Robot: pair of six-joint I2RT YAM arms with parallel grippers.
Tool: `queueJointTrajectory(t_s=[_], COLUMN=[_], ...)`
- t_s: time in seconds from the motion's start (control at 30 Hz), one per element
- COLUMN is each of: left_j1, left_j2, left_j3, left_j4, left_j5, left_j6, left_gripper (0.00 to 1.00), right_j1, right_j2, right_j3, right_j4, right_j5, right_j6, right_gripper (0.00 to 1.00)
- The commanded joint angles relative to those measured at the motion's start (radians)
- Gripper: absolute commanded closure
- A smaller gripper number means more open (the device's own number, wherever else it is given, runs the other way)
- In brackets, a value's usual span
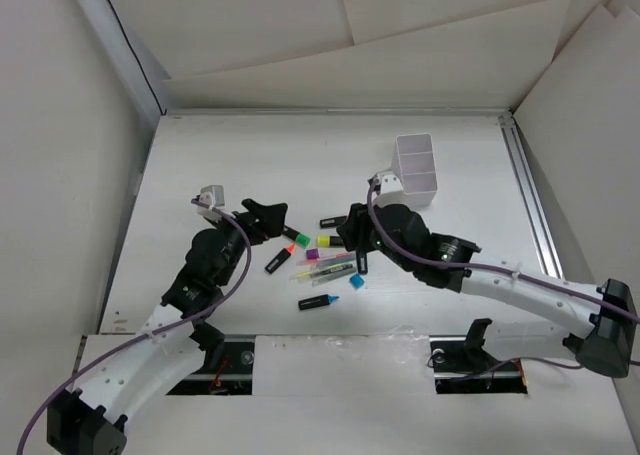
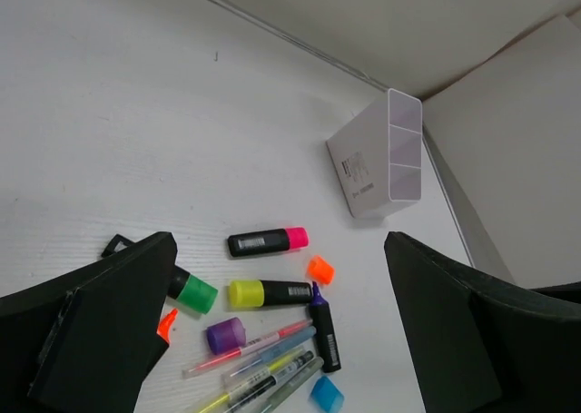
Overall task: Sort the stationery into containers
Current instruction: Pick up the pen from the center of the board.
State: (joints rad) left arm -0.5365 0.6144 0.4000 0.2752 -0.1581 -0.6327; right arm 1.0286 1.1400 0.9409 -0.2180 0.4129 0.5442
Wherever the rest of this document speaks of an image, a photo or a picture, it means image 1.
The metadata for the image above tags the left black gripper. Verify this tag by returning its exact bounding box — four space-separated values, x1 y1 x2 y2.
208 199 285 287

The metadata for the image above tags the blue highlighter cap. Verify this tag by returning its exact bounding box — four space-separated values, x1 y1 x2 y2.
349 274 365 290

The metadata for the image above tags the pink clear pen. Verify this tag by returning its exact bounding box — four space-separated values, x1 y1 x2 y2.
297 253 355 266

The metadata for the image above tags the green cap black highlighter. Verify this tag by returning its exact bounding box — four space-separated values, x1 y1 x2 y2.
282 226 311 248

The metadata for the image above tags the blue clear pen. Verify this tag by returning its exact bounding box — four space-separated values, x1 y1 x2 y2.
310 261 354 271

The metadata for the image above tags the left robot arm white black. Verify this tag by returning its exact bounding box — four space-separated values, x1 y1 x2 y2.
46 197 288 454

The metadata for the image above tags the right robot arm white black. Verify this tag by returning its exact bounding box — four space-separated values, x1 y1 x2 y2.
337 203 639 379

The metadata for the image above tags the orange tip black highlighter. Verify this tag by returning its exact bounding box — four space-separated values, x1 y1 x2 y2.
264 244 296 275

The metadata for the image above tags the yellow cap black highlighter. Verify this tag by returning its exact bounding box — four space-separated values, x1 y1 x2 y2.
316 235 344 248

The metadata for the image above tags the pink cap black highlighter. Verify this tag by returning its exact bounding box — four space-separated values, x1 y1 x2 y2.
319 216 347 229

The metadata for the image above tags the blue tip black highlighter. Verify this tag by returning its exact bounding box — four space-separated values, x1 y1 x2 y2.
298 294 339 311

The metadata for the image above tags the white compartment pen holder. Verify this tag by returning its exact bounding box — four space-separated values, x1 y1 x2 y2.
391 133 438 208

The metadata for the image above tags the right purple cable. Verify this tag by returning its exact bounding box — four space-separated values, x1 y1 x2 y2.
367 177 640 371

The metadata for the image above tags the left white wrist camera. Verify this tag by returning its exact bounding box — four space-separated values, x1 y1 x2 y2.
196 185 225 221

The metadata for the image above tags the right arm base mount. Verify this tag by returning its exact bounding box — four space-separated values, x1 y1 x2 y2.
427 318 528 395

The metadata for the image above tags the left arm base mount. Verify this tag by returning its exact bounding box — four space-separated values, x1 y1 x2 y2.
168 322 256 396

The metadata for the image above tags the aluminium rail right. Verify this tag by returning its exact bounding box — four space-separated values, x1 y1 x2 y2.
498 111 564 279

